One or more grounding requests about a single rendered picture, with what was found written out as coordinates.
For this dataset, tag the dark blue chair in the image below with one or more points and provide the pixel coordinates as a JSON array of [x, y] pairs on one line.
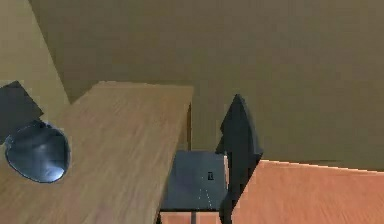
[[200, 180]]

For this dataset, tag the light wooden table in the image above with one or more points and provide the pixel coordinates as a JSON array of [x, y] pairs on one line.
[[116, 143]]

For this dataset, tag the dark grey flat square object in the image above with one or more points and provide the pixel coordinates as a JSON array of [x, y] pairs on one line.
[[15, 106]]

